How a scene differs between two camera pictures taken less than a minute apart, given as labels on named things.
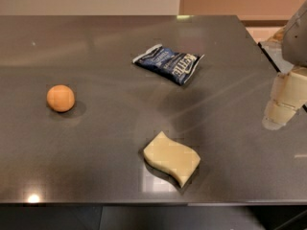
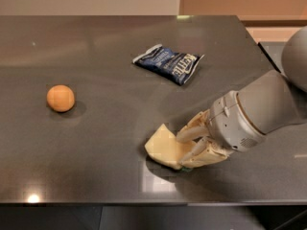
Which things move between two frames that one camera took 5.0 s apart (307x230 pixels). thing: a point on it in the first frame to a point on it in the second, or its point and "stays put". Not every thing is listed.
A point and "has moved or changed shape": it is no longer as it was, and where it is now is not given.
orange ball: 60,98 stays put
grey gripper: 295,42 to 230,123
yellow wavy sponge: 172,157 has moved or changed shape
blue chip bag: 177,67 stays put
